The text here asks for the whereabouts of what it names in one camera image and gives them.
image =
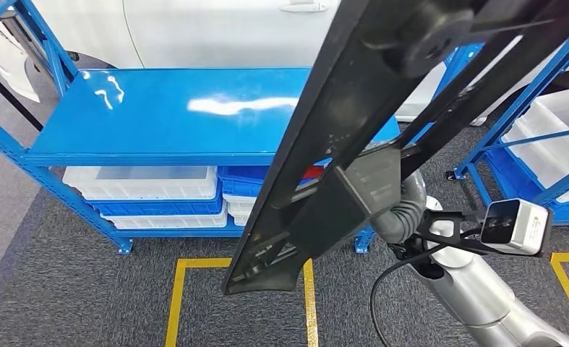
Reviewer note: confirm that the black plastic plate frame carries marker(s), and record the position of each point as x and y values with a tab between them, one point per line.
313	143

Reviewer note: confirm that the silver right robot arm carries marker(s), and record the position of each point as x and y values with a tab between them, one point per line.
475	297

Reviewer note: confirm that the blue metal shelf rack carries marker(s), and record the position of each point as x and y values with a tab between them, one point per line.
169	120
519	108

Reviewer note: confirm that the small red object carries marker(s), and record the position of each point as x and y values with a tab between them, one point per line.
314	172

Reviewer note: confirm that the white plastic bin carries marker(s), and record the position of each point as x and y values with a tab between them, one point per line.
140	184
552	167
169	222
238	205
240	220
562	112

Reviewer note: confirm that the white car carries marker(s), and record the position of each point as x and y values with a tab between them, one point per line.
193	28

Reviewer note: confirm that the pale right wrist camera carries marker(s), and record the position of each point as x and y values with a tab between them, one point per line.
519	227

